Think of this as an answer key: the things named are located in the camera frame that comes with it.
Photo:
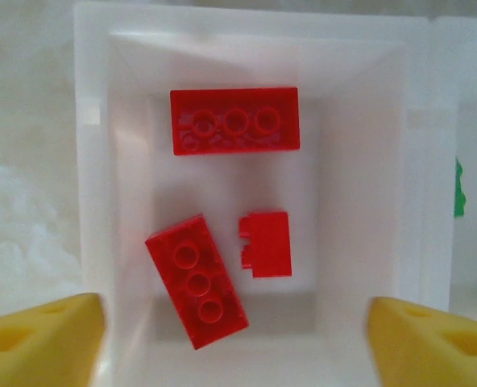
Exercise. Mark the green lego brick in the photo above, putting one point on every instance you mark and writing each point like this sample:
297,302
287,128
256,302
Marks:
459,201

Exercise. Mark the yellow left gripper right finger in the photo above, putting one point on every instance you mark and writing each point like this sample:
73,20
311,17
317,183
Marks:
428,350

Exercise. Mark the white plastic container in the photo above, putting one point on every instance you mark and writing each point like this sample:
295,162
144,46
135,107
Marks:
476,121
343,201

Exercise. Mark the long red lego brick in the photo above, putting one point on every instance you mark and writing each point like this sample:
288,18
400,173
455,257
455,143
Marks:
184,101
222,318

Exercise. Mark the small red lego brick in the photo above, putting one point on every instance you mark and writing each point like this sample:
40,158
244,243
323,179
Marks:
268,246

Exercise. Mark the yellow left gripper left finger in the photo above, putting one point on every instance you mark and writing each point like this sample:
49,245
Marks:
33,346

